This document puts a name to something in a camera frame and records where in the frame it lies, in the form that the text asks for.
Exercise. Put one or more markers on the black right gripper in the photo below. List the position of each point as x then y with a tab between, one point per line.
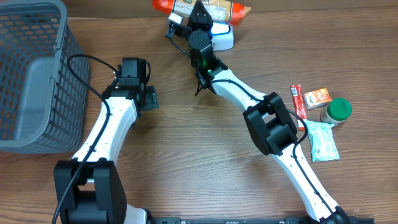
200	18

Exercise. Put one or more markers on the long red orange spaghetti pack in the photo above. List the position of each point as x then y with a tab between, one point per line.
221	11

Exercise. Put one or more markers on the thin red snack stick pack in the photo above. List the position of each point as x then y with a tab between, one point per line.
298	100

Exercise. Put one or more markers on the small orange snack box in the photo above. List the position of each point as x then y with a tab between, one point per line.
317	98

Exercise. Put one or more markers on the green lid white jar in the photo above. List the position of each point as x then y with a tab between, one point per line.
337	111

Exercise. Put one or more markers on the teal orange snack packet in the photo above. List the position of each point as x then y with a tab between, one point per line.
323	147

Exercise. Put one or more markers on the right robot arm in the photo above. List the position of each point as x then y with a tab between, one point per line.
269	122

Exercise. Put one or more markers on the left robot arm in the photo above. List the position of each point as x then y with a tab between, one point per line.
88	187

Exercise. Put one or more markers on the white barcode scanner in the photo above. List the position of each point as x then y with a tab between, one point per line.
222	36

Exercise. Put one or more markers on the grey plastic mesh basket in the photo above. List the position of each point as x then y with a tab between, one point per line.
43	96

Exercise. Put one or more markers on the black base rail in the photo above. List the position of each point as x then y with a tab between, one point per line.
286	220

